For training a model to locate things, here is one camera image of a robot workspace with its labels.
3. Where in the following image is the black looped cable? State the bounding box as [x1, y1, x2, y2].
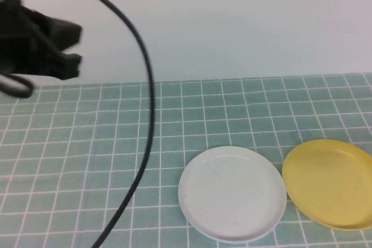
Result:
[0, 72, 34, 98]

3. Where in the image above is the yellow round plate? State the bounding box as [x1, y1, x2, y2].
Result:
[281, 139, 372, 233]

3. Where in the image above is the thick black cable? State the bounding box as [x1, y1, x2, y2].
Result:
[51, 0, 156, 248]

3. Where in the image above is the white round plate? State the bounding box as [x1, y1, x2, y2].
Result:
[178, 146, 287, 243]

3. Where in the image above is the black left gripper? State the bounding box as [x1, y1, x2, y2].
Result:
[0, 0, 84, 81]

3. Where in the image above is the green white checkered tablecloth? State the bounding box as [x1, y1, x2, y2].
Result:
[0, 74, 372, 248]

